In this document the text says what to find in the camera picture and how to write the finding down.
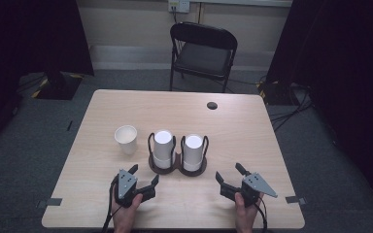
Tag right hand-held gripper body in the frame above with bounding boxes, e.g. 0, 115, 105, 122
237, 172, 279, 209

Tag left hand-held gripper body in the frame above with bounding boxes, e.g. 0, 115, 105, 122
111, 168, 144, 209

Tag single white paper cup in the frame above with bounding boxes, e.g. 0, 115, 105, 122
114, 124, 139, 156

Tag black wire double cup holder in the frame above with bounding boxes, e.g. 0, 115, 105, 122
147, 131, 210, 178

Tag stack of white paper cups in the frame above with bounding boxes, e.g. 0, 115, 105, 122
183, 133, 205, 173
153, 129, 175, 170

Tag person's left hand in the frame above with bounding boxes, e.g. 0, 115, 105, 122
111, 192, 144, 233

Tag person's right hand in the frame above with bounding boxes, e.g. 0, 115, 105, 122
234, 191, 265, 233

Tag grey tape strip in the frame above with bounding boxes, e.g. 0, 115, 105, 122
36, 197, 63, 210
285, 195, 308, 206

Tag black floor box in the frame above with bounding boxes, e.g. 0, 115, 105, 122
257, 80, 294, 107

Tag black stand base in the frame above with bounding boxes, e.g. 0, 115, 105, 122
31, 71, 85, 101

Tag black folding chair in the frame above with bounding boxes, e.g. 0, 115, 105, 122
169, 21, 239, 94

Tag black curtain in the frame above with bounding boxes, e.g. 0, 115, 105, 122
265, 0, 373, 208
0, 0, 95, 153

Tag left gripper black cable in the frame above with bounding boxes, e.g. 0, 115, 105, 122
101, 176, 124, 233

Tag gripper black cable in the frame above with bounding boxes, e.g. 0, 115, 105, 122
254, 195, 269, 233
101, 176, 124, 233

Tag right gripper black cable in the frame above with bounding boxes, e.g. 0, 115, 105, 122
254, 195, 269, 233

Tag black floor cables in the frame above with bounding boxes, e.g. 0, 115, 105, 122
267, 82, 314, 132

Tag white wall socket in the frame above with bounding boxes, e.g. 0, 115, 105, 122
167, 0, 191, 15

